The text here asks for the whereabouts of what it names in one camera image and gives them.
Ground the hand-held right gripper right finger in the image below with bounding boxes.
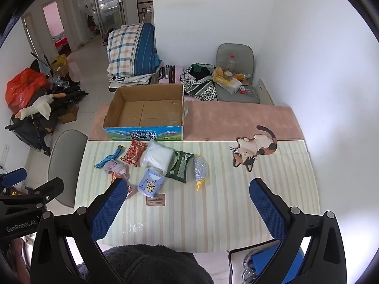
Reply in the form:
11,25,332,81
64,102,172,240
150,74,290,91
249,178,347,284

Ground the red snack packet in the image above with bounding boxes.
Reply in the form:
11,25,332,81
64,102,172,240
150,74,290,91
121,140,149,166

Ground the striped mat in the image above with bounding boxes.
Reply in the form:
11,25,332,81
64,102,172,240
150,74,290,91
74,139,322,253

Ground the white goose plush toy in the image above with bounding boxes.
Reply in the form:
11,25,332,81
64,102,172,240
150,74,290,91
15,93,66,121

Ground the sliding glass door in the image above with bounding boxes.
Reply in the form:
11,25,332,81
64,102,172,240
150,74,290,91
72,0,125,45

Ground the blue snack packet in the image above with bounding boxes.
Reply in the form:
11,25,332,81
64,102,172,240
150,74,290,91
95,145,123,169

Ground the black white patterned bag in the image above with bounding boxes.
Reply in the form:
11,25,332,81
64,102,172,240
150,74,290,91
181,63,218,101

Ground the green snack packet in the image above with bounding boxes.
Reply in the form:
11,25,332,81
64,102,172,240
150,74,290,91
165,150,195,183

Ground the yellow plastic bag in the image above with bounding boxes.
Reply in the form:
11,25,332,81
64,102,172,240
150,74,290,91
212,67,228,83

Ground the white board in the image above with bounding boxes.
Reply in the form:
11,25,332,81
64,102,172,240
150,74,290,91
256,79,274,106

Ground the orange snack packet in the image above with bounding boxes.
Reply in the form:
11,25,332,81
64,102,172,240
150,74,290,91
110,174,134,201

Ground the grey floor chair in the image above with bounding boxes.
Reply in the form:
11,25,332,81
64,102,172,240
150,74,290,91
216,43,261,104

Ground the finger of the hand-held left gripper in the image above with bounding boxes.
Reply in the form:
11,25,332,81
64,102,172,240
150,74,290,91
0,168,28,189
25,177,65,210

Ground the orange plastic bag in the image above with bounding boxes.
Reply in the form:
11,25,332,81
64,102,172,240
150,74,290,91
5,68,49,114

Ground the dark fleece clothing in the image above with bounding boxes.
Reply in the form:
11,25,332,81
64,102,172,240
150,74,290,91
72,244,215,284

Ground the pink mat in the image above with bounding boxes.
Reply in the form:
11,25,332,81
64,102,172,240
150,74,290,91
89,104,305,141

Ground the white plastic bag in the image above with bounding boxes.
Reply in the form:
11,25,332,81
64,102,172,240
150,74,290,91
139,140,174,174

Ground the plaid bedding bundle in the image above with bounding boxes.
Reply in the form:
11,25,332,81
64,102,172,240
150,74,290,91
107,23,162,77

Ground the small brown cardboard box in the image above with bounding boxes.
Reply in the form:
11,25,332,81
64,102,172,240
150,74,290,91
58,103,79,124

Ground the white tissue box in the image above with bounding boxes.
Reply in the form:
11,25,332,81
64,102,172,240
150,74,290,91
221,77,243,93

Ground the yellow paper bag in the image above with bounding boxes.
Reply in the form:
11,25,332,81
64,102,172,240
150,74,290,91
50,54,69,77

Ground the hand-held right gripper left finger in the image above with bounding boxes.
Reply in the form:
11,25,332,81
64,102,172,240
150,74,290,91
31,178,128,284

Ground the clear plastic wrapper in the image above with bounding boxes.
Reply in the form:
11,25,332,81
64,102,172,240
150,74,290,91
127,222,147,234

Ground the cat-shaped mat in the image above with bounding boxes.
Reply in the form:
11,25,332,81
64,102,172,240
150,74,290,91
229,125,278,172

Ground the pink suitcase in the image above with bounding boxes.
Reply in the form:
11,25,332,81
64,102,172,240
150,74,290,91
158,64,185,84

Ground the blue tissue pack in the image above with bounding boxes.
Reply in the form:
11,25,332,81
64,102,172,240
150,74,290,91
138,169,165,198

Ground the white folded bedding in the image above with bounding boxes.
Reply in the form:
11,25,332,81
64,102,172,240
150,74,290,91
107,72,160,92

